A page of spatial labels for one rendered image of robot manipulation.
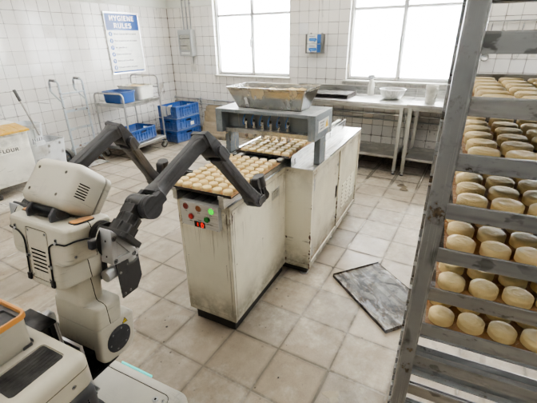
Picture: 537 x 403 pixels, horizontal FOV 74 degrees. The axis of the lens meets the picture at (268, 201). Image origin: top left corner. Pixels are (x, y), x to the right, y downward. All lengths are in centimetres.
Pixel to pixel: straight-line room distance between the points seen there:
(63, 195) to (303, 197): 155
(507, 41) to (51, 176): 117
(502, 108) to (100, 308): 126
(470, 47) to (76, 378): 117
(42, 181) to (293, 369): 149
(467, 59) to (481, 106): 8
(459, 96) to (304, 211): 188
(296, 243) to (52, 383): 179
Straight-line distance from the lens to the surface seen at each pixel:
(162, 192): 121
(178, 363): 218
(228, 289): 207
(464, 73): 61
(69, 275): 130
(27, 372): 122
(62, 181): 123
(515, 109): 65
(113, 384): 181
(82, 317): 145
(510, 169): 68
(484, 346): 86
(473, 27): 61
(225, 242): 190
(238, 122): 253
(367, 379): 211
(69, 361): 119
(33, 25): 577
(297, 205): 241
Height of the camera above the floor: 160
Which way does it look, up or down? 25 degrees down
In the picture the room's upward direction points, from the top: 1 degrees counter-clockwise
